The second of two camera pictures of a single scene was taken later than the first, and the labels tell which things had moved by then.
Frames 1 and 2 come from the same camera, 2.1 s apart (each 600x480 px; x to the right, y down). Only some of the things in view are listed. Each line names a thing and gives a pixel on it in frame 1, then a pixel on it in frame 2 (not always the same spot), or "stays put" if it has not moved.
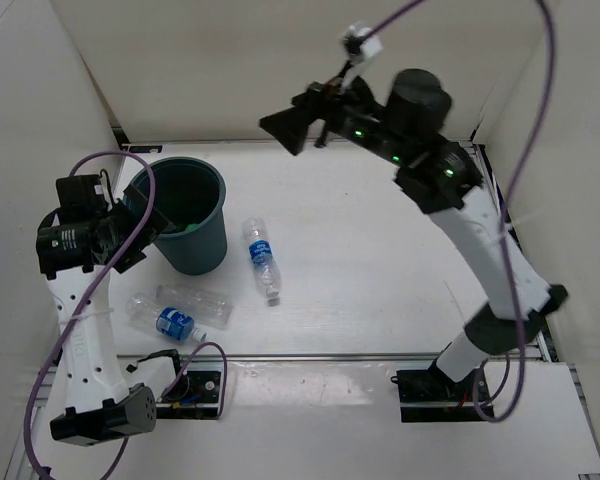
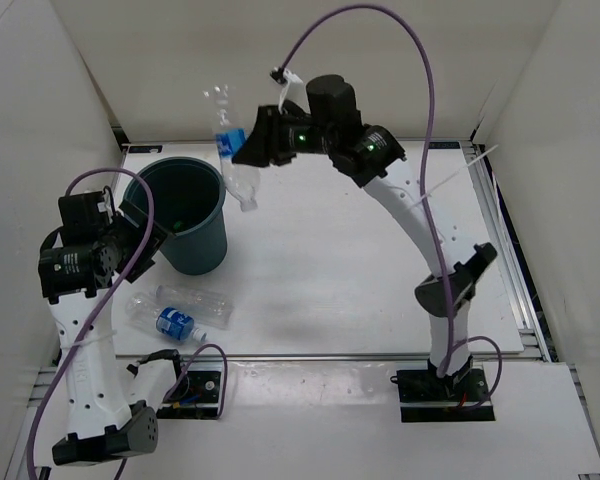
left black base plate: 194,395 stays put
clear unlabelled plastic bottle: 207,309 stays put
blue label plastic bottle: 263,257 -> 239,178
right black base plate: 429,396 stays put
